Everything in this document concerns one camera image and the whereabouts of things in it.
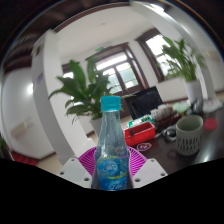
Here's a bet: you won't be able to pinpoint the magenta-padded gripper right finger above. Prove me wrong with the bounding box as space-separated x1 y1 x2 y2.
126 146 169 190

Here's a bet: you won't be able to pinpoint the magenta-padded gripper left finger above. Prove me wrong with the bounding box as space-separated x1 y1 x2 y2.
55 146 101 190

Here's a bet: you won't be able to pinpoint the clear bottle with blue cap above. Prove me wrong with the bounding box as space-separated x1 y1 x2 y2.
94 95 132 192

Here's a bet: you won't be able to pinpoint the purple round sticker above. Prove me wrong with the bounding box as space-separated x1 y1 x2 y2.
137 142 153 152

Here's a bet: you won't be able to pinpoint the red plastic box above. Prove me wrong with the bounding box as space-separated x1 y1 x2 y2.
123 121 157 148

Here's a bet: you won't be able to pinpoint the grey-green ribbed cup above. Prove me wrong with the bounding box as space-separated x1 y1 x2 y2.
175 114 205 157

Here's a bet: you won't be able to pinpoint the green and white box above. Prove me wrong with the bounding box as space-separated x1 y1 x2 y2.
128 114 154 128

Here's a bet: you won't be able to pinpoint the red carpeted stairs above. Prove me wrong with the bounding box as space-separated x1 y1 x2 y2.
10 150 38 167

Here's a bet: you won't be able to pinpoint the wooden box with sachets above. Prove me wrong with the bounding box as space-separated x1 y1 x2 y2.
149 103 183 131

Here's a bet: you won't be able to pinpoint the black chair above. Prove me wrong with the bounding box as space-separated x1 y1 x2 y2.
124 85 164 120

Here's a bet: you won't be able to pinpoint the light green cloth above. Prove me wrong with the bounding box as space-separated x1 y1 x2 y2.
172 101 192 116

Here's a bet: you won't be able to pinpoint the potted plant in white pot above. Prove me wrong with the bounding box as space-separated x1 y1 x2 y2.
48 57 134 138
161 35 207 105

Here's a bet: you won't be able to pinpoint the dark-framed window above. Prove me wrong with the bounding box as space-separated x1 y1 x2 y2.
61 63 76 80
136 28 178 83

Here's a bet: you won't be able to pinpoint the dark wooden double door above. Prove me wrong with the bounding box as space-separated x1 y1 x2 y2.
85 42 150 98

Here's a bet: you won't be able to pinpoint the white wall unit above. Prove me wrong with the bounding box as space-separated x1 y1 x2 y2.
9 119 35 138

